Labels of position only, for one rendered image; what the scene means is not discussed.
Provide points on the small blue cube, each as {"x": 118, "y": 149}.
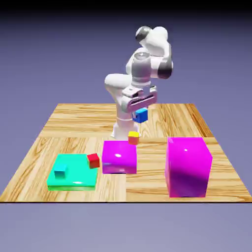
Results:
{"x": 141, "y": 116}

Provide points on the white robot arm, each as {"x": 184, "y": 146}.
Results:
{"x": 149, "y": 49}

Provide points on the small yellow cube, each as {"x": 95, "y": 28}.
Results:
{"x": 133, "y": 137}

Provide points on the large green box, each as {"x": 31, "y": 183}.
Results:
{"x": 74, "y": 175}

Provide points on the tall large magenta box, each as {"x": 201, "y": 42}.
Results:
{"x": 188, "y": 167}

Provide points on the small red cube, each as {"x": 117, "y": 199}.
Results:
{"x": 93, "y": 160}

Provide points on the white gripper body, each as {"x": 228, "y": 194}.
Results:
{"x": 137, "y": 102}

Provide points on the small cyan cube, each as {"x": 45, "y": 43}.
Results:
{"x": 60, "y": 170}

